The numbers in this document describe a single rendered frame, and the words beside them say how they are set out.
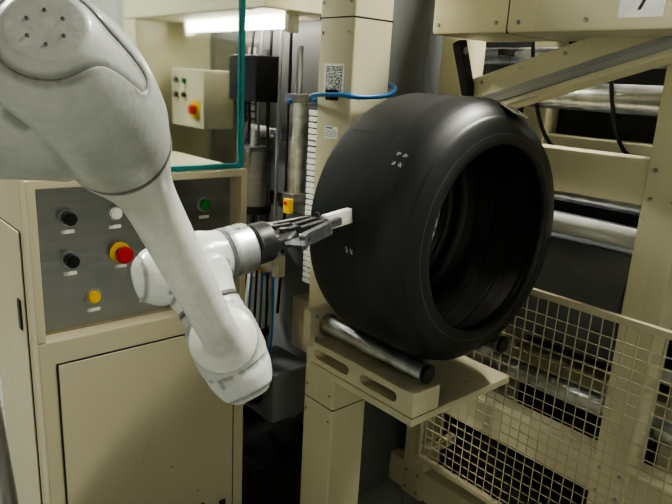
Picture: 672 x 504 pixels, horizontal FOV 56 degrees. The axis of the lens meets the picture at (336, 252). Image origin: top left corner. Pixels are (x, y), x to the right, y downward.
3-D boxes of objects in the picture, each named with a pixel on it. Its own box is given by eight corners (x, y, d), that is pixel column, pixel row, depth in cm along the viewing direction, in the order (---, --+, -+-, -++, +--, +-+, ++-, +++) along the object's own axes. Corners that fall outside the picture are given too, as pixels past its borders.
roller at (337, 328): (335, 324, 164) (323, 335, 162) (329, 312, 161) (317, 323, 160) (438, 374, 139) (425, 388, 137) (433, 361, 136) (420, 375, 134)
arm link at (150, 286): (199, 242, 112) (230, 306, 110) (115, 266, 103) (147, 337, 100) (218, 213, 104) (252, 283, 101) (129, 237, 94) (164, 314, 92)
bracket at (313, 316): (302, 343, 161) (303, 307, 159) (408, 313, 187) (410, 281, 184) (310, 348, 159) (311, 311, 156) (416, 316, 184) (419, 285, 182)
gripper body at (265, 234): (261, 231, 106) (304, 218, 112) (234, 221, 112) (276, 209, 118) (265, 271, 109) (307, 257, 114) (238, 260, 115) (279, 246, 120)
